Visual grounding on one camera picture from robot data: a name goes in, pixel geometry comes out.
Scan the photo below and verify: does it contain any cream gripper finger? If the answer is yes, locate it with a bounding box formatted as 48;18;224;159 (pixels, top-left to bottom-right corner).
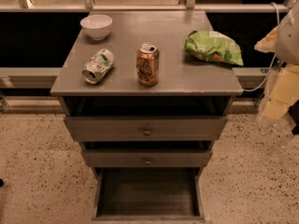
261;63;299;120
254;27;278;53

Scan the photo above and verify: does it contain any orange soda can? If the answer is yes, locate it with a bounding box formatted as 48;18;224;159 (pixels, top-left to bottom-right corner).
136;42;160;86

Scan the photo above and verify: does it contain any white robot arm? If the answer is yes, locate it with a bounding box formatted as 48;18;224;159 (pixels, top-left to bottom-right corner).
254;2;299;120

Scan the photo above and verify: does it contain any grey wooden drawer cabinet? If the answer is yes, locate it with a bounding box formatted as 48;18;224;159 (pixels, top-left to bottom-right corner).
51;11;242;224

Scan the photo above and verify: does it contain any brass top drawer knob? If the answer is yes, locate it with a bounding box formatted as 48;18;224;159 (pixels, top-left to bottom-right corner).
143;128;151;136

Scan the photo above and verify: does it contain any brass drawer knob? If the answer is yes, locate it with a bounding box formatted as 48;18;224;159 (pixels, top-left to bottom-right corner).
144;158;152;165
143;128;151;136

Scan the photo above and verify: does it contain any brass middle drawer knob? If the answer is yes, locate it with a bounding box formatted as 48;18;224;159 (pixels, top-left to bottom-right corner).
144;158;152;165

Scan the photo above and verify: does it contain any crushed green white can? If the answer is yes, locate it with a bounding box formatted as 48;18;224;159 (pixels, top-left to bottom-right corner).
82;49;115;84

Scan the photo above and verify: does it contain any grey open bottom drawer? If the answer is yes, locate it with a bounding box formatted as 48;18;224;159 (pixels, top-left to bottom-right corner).
91;168;212;224

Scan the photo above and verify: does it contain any grey middle drawer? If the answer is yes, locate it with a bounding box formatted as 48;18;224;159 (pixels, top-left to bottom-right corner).
82;149;212;168

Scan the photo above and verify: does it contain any grey top drawer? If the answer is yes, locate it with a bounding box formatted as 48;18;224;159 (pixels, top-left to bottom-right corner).
64;116;227;142

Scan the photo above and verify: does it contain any green chip bag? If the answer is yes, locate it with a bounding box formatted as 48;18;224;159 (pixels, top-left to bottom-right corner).
184;31;243;66

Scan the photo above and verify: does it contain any white ceramic bowl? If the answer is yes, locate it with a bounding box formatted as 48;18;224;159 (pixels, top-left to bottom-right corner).
80;15;113;40

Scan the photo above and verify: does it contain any white cable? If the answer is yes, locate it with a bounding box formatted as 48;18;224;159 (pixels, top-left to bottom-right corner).
242;1;281;93

